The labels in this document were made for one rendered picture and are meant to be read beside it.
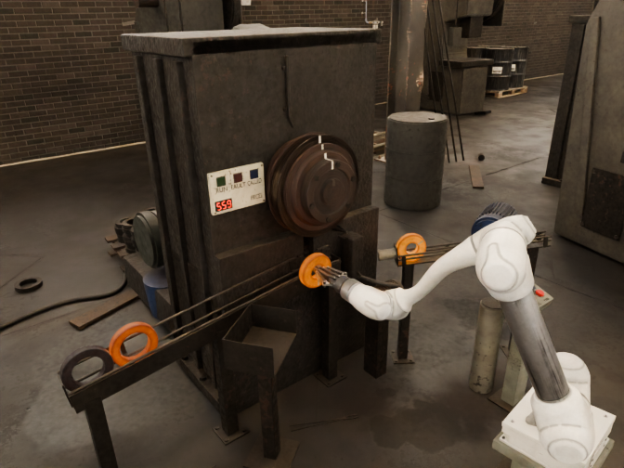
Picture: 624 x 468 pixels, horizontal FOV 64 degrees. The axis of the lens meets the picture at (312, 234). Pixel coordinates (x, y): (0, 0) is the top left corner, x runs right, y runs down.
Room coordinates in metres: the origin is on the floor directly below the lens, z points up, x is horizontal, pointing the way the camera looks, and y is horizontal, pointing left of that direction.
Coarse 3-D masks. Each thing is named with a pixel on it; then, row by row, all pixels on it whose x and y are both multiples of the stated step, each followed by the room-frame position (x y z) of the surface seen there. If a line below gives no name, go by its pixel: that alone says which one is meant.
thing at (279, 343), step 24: (264, 312) 1.78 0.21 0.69; (288, 312) 1.74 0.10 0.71; (240, 336) 1.69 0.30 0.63; (264, 336) 1.72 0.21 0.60; (288, 336) 1.72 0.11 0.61; (240, 360) 1.53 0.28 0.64; (264, 360) 1.50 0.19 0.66; (264, 384) 1.64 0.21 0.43; (264, 408) 1.64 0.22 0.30; (264, 432) 1.64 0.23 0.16; (264, 456) 1.64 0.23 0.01; (288, 456) 1.65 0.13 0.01
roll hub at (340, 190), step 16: (336, 160) 2.08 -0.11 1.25; (320, 176) 2.02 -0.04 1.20; (336, 176) 2.09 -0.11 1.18; (304, 192) 1.99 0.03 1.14; (320, 192) 2.03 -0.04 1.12; (336, 192) 2.06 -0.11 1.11; (352, 192) 2.13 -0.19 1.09; (304, 208) 2.01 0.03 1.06; (320, 208) 2.03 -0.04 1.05; (336, 208) 2.09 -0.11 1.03
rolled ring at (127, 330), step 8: (128, 328) 1.59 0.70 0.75; (136, 328) 1.61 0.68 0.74; (144, 328) 1.63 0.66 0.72; (152, 328) 1.65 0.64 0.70; (112, 336) 1.58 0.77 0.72; (120, 336) 1.57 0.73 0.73; (152, 336) 1.64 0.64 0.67; (112, 344) 1.55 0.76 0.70; (120, 344) 1.57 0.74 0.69; (152, 344) 1.64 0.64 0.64; (112, 352) 1.55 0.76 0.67; (144, 352) 1.63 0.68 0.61; (120, 360) 1.56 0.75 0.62; (128, 360) 1.58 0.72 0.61
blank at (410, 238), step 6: (408, 234) 2.34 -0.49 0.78; (414, 234) 2.34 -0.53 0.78; (402, 240) 2.32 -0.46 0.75; (408, 240) 2.32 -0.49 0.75; (414, 240) 2.33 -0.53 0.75; (420, 240) 2.33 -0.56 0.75; (396, 246) 2.33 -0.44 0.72; (402, 246) 2.32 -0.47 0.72; (420, 246) 2.33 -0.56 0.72; (402, 252) 2.32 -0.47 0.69; (408, 252) 2.35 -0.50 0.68; (414, 252) 2.34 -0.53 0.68; (420, 252) 2.33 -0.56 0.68
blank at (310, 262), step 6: (306, 258) 1.87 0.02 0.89; (312, 258) 1.86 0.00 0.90; (318, 258) 1.87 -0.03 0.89; (324, 258) 1.89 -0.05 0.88; (306, 264) 1.84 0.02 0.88; (312, 264) 1.85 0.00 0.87; (318, 264) 1.87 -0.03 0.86; (324, 264) 1.89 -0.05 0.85; (330, 264) 1.91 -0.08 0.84; (300, 270) 1.85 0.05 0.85; (306, 270) 1.84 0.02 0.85; (300, 276) 1.84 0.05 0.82; (306, 276) 1.84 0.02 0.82; (312, 276) 1.89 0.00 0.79; (306, 282) 1.84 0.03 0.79; (312, 282) 1.86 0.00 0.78; (318, 282) 1.88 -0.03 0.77
